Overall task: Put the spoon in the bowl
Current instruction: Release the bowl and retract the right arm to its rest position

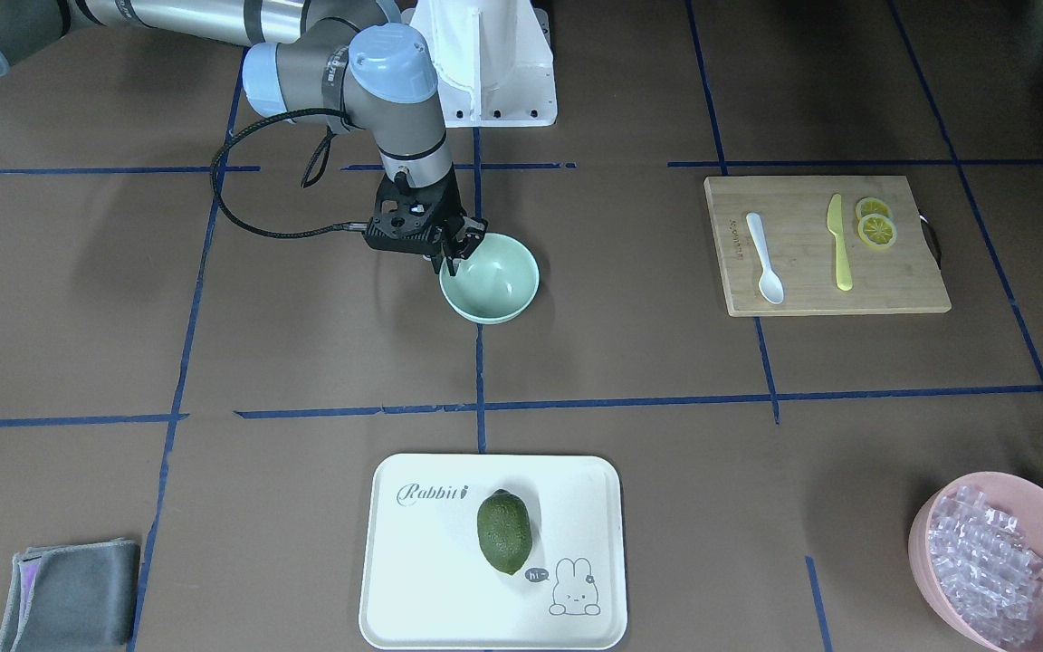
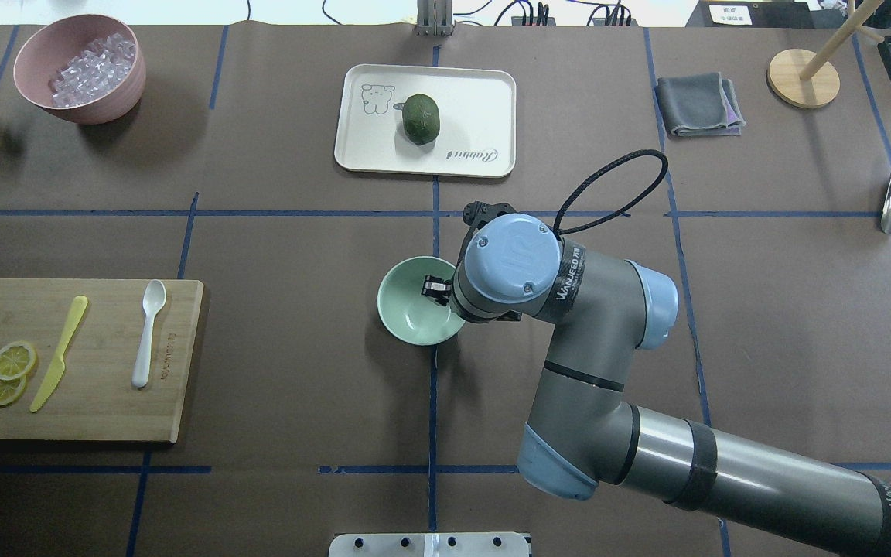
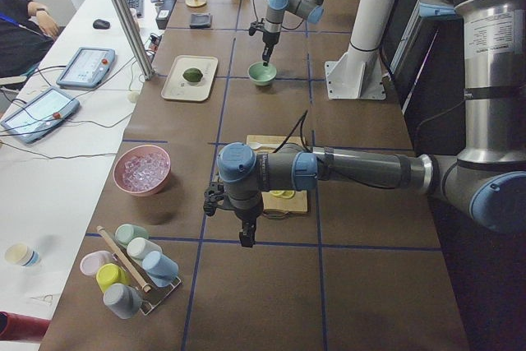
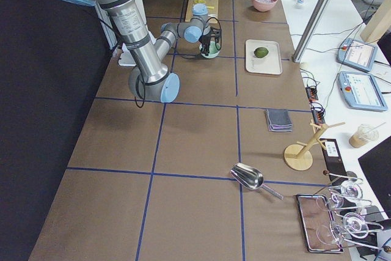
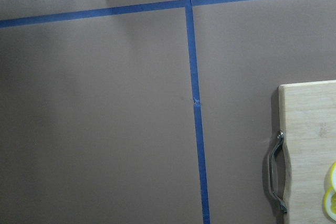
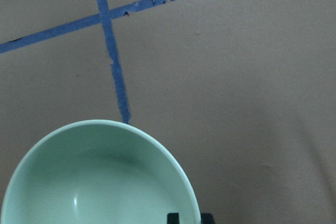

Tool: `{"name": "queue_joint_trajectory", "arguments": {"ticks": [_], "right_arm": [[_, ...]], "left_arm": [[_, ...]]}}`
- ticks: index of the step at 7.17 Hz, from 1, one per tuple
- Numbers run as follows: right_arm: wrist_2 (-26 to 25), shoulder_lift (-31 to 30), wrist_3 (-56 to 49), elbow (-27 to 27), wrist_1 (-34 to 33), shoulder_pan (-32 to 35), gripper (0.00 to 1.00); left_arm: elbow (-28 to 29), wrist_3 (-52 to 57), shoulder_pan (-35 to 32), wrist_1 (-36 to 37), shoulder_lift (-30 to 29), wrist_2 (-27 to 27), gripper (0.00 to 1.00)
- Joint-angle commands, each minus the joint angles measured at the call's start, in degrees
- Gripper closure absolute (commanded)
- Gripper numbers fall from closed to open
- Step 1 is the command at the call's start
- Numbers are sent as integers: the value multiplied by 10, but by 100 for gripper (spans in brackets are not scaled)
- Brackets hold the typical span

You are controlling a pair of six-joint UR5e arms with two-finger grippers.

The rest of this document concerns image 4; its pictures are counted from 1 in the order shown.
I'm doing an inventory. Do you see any teach pendant tablet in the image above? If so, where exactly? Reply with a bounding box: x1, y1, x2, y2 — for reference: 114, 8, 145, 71
337, 71, 388, 112
337, 38, 378, 73

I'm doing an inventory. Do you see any near teach pendant tablet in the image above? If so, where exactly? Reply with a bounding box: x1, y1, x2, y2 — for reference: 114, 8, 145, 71
337, 71, 388, 112

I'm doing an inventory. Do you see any white pillar mount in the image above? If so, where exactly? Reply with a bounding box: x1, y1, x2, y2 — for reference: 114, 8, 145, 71
114, 43, 136, 67

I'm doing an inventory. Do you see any aluminium frame post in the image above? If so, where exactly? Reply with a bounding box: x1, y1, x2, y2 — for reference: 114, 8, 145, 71
292, 0, 331, 63

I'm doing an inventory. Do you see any black usb hub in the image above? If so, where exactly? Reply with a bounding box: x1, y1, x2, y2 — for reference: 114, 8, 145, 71
305, 86, 318, 101

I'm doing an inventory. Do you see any beige rabbit tray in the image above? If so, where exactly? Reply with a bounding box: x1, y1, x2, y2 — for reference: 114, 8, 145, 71
245, 39, 283, 75

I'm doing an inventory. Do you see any black power box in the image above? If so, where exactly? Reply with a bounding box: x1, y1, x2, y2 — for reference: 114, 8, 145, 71
321, 138, 346, 175

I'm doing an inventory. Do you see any black framed tray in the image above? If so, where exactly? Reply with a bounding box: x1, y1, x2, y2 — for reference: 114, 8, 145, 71
295, 194, 344, 254

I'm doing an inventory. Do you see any far teach pendant tablet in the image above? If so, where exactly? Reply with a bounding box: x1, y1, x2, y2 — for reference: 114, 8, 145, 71
337, 38, 378, 73

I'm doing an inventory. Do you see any green avocado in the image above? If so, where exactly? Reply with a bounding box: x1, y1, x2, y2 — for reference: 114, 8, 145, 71
254, 47, 269, 59

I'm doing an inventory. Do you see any wine glass lower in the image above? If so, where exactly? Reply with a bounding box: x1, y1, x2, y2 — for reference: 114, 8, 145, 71
316, 212, 384, 246

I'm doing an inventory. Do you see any wine glass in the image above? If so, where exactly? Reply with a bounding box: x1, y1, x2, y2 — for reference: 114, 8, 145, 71
315, 180, 372, 211
316, 212, 384, 246

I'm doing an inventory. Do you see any wine glass upper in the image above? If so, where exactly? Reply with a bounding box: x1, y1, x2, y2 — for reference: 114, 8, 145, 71
315, 180, 372, 211

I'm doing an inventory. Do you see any metal scoop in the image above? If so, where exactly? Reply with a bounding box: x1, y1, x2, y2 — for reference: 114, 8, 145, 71
230, 163, 284, 200

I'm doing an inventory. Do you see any wooden mug tree stand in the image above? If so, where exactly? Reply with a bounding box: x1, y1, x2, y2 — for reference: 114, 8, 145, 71
283, 120, 345, 171

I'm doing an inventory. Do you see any green bowl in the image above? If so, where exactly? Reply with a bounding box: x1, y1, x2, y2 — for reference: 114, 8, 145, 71
199, 42, 221, 59

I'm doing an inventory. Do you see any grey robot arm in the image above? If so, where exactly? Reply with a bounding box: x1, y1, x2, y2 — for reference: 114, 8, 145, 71
63, 0, 211, 103

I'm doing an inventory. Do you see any wooden cutting board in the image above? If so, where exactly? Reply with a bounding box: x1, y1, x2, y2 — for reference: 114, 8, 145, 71
185, 0, 219, 22

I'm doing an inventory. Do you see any iced coffee cup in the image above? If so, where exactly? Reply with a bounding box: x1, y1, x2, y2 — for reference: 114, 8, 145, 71
349, 122, 385, 148

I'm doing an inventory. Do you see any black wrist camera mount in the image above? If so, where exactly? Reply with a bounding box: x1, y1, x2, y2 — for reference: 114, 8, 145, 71
210, 27, 222, 51

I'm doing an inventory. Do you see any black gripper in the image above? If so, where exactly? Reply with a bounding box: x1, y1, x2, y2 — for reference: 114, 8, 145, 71
199, 34, 211, 57

